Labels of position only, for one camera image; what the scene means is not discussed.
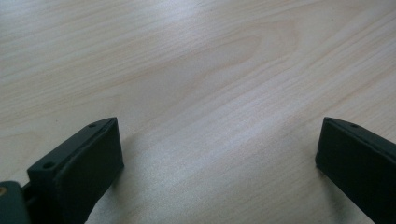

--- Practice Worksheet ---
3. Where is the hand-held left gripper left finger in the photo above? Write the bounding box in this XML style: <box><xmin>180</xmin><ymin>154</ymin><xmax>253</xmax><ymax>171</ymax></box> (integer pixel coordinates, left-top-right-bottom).
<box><xmin>21</xmin><ymin>117</ymin><xmax>125</xmax><ymax>224</ymax></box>

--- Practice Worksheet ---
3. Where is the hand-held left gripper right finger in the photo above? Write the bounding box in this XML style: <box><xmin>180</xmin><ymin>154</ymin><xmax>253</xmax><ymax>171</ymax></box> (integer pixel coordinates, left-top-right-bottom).
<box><xmin>315</xmin><ymin>116</ymin><xmax>396</xmax><ymax>224</ymax></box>

